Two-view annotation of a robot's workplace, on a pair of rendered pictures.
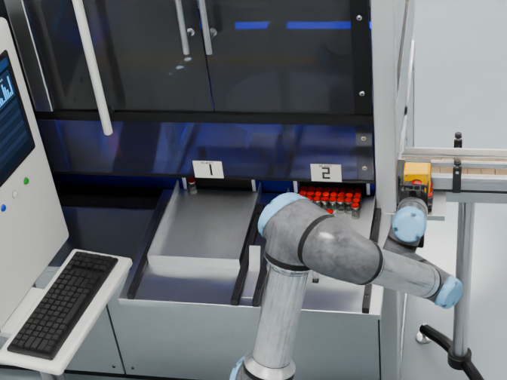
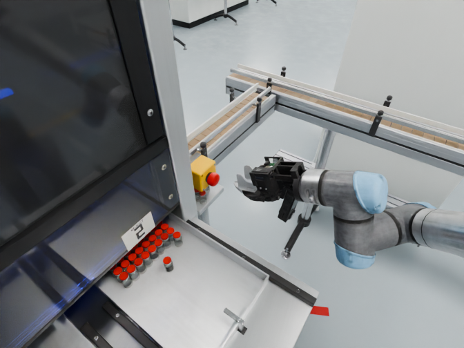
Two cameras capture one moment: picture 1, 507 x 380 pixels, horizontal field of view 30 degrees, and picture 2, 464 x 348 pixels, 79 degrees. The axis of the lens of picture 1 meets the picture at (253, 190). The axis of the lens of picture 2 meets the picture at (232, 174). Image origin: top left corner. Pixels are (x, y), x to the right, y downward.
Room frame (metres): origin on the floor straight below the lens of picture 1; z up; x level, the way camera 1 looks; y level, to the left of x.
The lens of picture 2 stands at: (1.78, 0.07, 1.57)
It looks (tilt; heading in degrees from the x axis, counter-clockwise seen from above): 45 degrees down; 290
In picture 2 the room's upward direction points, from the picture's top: straight up
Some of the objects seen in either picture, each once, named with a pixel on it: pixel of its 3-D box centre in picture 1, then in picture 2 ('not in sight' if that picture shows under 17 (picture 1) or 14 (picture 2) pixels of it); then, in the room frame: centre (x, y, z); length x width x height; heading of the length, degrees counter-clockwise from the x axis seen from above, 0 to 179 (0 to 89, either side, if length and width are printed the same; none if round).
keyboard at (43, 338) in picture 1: (64, 301); not in sight; (1.94, 0.56, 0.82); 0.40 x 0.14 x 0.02; 156
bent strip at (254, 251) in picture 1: (251, 271); not in sight; (1.87, 0.03, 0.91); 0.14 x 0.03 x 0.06; 165
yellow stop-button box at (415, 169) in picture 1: (417, 176); (199, 172); (2.07, -0.46, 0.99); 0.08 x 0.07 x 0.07; 165
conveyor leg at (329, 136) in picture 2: not in sight; (315, 181); (1.72, -1.09, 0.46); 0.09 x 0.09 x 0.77; 75
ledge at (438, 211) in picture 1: (422, 202); (195, 191); (2.11, -0.48, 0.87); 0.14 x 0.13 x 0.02; 165
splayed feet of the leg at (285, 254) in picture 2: not in sight; (302, 224); (1.72, -1.09, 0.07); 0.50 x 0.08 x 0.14; 75
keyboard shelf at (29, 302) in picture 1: (55, 305); not in sight; (1.96, 0.59, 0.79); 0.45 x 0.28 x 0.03; 156
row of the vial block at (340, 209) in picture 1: (329, 205); (150, 256); (2.11, -0.21, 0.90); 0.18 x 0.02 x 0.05; 74
